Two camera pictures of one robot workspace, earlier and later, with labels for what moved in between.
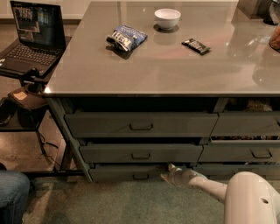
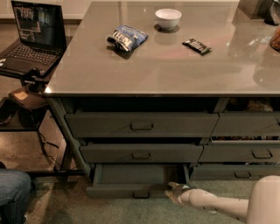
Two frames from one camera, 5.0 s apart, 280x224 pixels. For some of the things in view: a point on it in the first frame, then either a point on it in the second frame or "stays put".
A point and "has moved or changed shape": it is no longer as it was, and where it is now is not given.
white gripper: (190, 176) → (189, 196)
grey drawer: (230, 170) stays put
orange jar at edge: (275, 39) stays put
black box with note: (26, 98) stays put
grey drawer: (225, 150) stays put
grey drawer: (127, 172) has moved or changed shape
